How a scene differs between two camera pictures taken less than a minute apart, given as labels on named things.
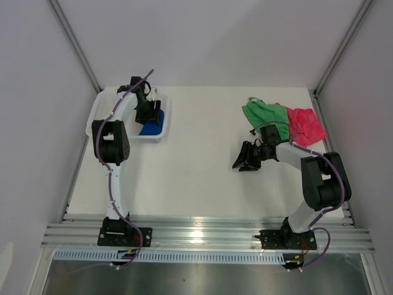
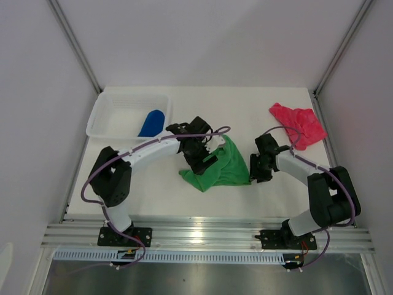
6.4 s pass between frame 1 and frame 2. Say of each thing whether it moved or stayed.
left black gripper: moved
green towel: moved
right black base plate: stayed
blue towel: stayed
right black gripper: moved
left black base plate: stayed
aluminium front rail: stayed
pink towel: stayed
